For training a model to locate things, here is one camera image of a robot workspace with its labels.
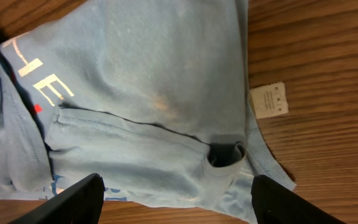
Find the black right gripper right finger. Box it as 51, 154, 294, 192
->
251, 175, 344, 224

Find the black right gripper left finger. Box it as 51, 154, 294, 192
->
11, 173, 104, 224

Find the light blue t-shirt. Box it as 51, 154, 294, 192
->
0, 0, 295, 223

